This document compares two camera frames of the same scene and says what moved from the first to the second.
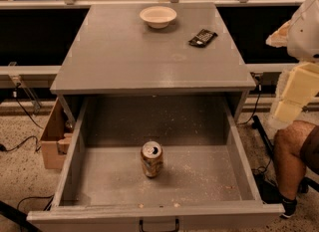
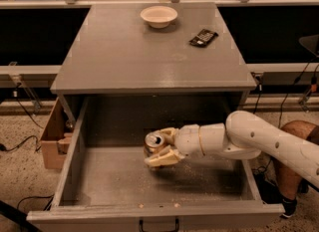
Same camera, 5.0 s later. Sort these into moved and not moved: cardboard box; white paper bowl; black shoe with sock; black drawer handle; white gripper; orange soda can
Moved: white gripper; orange soda can
Not moved: black drawer handle; cardboard box; white paper bowl; black shoe with sock
